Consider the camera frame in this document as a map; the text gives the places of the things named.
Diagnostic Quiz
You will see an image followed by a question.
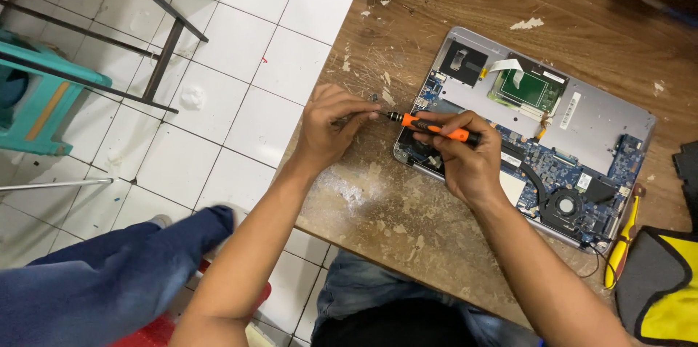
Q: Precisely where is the person's left hand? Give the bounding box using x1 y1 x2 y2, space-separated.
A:
292 84 383 174

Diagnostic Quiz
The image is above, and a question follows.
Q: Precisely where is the person's right hand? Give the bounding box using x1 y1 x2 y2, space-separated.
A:
412 110 506 210

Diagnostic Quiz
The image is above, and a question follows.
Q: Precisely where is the orange black precision screwdriver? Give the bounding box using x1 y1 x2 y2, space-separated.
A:
375 110 484 148

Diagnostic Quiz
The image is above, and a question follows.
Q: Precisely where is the blue laptop motherboard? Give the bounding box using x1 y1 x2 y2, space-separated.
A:
401 72 645 247

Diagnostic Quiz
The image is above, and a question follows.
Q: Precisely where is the green trackpad circuit board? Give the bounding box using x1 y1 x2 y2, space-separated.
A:
487 54 569 118

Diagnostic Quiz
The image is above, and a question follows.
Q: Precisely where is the black laptop cooling fan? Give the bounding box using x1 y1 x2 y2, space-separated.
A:
539 186 589 234

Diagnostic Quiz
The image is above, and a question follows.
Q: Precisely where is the opened silver laptop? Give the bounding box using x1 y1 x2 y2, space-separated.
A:
393 26 658 256

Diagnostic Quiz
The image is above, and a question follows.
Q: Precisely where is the person's black shirt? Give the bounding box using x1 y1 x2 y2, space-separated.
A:
311 298 483 347

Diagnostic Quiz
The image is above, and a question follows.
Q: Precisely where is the black case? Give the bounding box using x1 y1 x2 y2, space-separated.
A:
671 140 698 230

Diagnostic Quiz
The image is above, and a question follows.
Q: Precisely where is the yellow grey tool bag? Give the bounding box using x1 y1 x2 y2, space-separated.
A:
614 225 698 347

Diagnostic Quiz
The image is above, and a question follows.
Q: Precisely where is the blue pen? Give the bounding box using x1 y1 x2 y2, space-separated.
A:
640 0 698 28

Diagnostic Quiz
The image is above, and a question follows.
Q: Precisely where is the person's left leg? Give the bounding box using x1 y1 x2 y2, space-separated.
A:
0 205 236 347

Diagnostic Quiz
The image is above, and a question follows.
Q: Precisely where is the red plastic stool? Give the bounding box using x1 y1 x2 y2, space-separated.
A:
108 259 272 347

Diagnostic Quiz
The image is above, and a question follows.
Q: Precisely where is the silver metal rod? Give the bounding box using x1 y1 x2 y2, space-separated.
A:
0 177 115 193

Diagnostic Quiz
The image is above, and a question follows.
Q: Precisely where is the teal plastic stool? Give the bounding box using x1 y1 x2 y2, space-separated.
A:
0 30 113 157

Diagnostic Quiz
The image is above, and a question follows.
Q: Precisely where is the white flat ribbon cable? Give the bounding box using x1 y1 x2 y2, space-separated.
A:
487 58 525 85

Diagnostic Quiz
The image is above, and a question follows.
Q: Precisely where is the yellow red handled screwdriver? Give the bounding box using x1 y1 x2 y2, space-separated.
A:
603 183 645 290

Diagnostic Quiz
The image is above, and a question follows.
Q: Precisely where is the dark metal frame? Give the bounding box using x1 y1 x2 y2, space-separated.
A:
0 0 210 115

